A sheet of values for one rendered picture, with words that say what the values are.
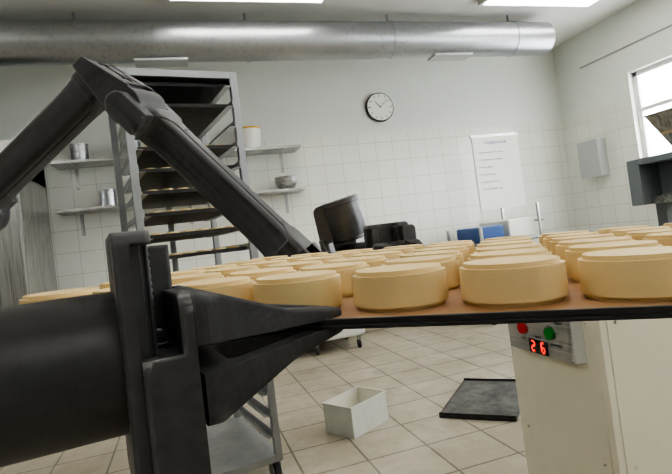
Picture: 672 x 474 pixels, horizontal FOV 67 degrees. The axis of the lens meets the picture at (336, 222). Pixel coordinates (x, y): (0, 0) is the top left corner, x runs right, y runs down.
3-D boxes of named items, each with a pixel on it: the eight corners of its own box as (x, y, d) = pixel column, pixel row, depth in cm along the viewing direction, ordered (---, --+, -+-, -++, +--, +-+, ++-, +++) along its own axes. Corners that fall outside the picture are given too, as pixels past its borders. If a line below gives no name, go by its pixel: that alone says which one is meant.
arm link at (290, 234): (138, 115, 85) (96, 110, 75) (157, 89, 84) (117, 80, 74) (322, 290, 83) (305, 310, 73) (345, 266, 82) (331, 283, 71)
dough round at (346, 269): (359, 298, 31) (356, 266, 31) (286, 301, 33) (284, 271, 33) (380, 287, 36) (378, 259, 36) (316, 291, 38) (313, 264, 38)
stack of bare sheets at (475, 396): (516, 421, 255) (515, 416, 255) (439, 417, 273) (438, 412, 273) (529, 384, 308) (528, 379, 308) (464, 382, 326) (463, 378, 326)
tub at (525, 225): (505, 237, 562) (503, 219, 562) (536, 235, 522) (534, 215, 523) (480, 241, 546) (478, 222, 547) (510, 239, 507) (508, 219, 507)
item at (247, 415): (273, 437, 216) (273, 430, 216) (267, 439, 215) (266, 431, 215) (231, 402, 272) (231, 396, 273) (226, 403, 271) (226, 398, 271)
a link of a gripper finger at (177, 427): (364, 266, 22) (135, 301, 18) (384, 430, 22) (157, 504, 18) (304, 266, 28) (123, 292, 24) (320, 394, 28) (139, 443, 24)
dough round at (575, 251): (670, 272, 30) (666, 238, 30) (662, 283, 26) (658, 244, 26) (578, 274, 33) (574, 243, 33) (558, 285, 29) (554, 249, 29)
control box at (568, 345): (520, 343, 134) (513, 292, 135) (588, 362, 111) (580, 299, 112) (509, 346, 133) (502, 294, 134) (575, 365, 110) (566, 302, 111)
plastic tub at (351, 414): (360, 413, 295) (357, 386, 295) (390, 419, 280) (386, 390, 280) (324, 432, 273) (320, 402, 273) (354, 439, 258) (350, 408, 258)
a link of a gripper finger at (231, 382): (359, 220, 22) (129, 244, 18) (378, 384, 22) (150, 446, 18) (300, 230, 28) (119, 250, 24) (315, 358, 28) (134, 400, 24)
